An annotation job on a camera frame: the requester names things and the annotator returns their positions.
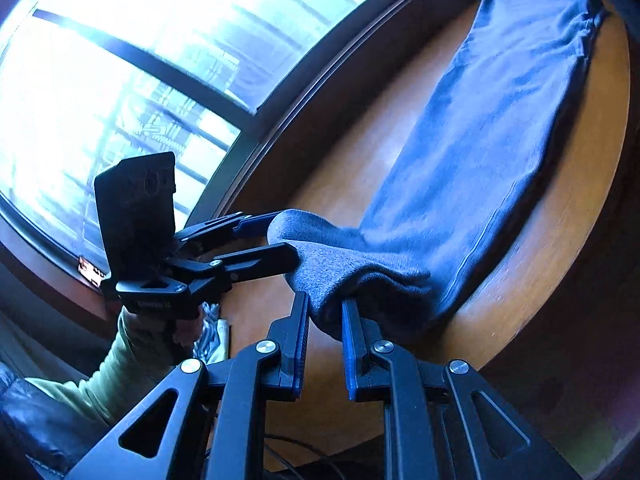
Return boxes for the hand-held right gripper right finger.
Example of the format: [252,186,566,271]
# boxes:
[341,299,583,480]

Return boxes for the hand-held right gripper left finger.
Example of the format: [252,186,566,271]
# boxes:
[65,291,311,480]

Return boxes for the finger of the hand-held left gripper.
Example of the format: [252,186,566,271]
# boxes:
[172,241,300,293]
[174,211,281,257]

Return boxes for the blue pants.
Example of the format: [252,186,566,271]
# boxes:
[266,0,610,345]

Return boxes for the person's left forearm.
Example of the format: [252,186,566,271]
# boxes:
[22,305,201,426]

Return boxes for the person's left hand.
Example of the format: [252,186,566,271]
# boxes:
[170,315,205,359]

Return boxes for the window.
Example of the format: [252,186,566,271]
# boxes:
[0,0,458,306]

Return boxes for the black leather item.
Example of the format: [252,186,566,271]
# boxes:
[0,360,108,480]

